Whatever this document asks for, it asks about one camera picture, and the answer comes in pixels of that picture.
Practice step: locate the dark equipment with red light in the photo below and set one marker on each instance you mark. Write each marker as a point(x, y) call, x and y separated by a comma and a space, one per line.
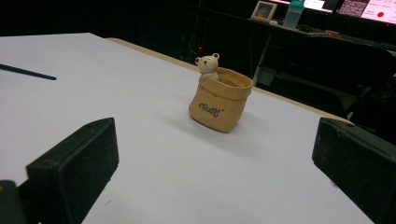
point(199, 40)

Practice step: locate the black folding chair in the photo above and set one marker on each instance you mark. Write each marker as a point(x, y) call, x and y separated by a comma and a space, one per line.
point(342, 62)

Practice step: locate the computer monitor with red dot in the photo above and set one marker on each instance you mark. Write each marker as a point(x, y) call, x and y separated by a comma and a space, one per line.
point(373, 11)

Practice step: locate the wooden picture frame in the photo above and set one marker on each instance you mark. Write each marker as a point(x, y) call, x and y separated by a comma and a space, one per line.
point(263, 11)

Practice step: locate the white table sheet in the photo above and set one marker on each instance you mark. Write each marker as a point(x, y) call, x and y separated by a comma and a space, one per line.
point(155, 174)

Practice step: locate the tan bear pen holder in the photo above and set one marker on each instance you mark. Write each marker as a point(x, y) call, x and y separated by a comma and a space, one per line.
point(218, 105)

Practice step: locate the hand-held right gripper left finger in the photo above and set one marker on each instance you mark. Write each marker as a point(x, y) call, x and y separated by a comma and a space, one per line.
point(74, 165)

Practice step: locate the clear bottle with teal lid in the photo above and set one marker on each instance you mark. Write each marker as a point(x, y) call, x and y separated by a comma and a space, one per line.
point(293, 15)

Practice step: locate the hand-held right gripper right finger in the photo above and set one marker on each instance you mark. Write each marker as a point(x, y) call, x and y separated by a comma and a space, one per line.
point(358, 161)

